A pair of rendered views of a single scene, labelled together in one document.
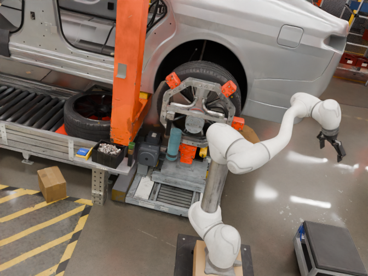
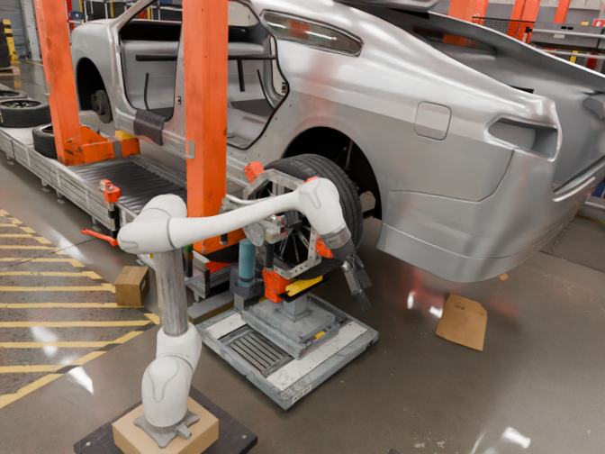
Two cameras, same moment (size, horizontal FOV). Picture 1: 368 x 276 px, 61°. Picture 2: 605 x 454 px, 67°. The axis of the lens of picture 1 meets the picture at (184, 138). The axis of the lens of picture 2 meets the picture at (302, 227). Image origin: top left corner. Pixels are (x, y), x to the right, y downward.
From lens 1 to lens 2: 1.56 m
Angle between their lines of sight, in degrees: 34
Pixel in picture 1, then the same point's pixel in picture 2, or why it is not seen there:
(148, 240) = not seen: hidden behind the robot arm
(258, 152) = (150, 224)
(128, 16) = (192, 81)
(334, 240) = not seen: outside the picture
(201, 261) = not seen: hidden behind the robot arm
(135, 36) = (199, 106)
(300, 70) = (455, 180)
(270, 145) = (176, 222)
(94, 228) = (134, 347)
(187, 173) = (284, 322)
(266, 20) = (397, 95)
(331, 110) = (302, 194)
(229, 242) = (149, 376)
